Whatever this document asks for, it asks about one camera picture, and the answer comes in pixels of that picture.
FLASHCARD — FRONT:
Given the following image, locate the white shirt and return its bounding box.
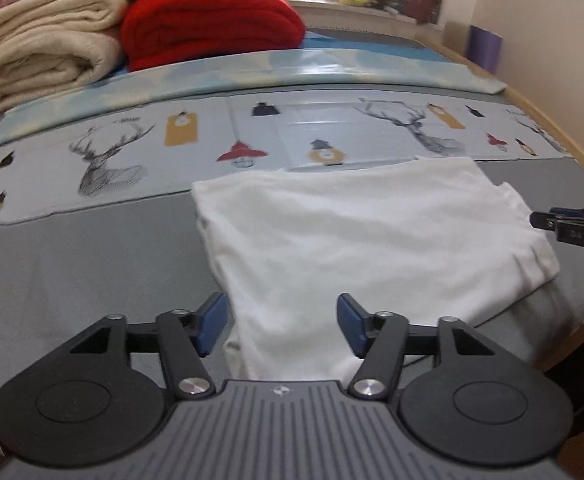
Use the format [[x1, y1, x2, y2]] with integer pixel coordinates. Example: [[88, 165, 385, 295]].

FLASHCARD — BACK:
[[191, 156, 560, 381]]

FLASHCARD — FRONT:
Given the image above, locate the purple bin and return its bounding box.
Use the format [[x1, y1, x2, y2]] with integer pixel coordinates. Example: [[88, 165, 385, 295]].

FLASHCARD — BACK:
[[467, 25, 504, 75]]

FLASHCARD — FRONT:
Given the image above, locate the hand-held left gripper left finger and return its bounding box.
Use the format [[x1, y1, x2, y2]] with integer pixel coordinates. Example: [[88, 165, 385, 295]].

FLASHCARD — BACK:
[[69, 292, 229, 401]]

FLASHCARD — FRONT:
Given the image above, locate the folded red blanket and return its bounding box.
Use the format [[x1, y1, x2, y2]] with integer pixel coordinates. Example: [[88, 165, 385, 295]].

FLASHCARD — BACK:
[[120, 0, 307, 73]]

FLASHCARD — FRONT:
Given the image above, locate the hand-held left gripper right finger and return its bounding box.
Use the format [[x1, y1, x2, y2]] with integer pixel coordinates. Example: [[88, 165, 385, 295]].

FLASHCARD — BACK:
[[337, 293, 498, 401]]

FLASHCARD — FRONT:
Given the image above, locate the deer print bed sheet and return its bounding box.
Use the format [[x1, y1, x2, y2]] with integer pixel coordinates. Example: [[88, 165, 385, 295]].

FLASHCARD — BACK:
[[0, 91, 573, 233]]

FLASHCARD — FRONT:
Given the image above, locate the folded beige blanket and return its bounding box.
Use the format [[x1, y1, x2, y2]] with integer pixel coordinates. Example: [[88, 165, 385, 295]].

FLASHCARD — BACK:
[[0, 0, 130, 113]]

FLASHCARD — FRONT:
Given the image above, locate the light blue quilt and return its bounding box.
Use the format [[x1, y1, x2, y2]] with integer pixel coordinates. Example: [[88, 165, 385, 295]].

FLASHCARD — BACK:
[[0, 47, 508, 153]]

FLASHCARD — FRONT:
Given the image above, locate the white window sill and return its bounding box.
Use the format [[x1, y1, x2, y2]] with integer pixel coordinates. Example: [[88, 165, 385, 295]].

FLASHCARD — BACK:
[[290, 0, 418, 25]]

